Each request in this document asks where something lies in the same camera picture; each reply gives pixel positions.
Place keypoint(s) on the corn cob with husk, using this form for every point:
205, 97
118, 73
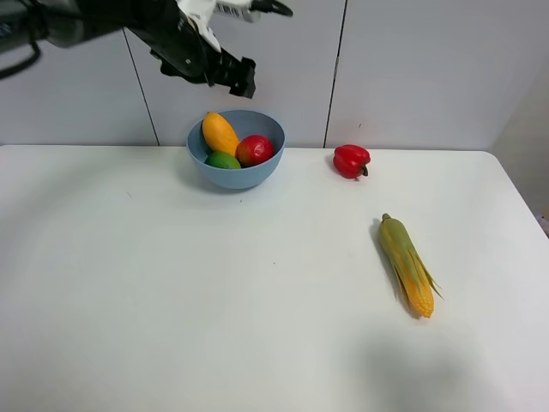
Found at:
416, 283

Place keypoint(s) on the green lime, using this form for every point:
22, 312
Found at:
222, 160

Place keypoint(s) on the red pomegranate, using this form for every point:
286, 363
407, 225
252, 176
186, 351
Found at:
254, 150

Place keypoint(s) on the light blue plastic bowl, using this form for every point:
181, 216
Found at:
245, 123

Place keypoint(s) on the yellow orange mango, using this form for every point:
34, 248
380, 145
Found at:
219, 134

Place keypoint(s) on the red bell pepper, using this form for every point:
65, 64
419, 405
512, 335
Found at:
351, 161

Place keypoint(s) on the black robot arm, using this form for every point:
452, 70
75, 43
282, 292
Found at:
64, 24

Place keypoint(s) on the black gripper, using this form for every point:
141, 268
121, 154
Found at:
187, 47

